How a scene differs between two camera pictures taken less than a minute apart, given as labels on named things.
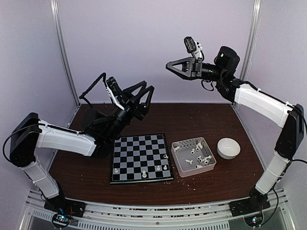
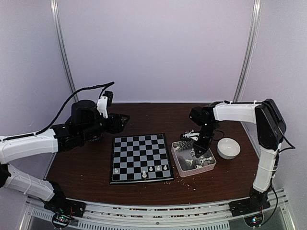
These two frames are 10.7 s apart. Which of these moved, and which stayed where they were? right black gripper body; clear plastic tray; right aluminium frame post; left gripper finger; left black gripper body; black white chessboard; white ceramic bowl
Moved: left black gripper body; left gripper finger; right black gripper body
Stayed: right aluminium frame post; clear plastic tray; black white chessboard; white ceramic bowl
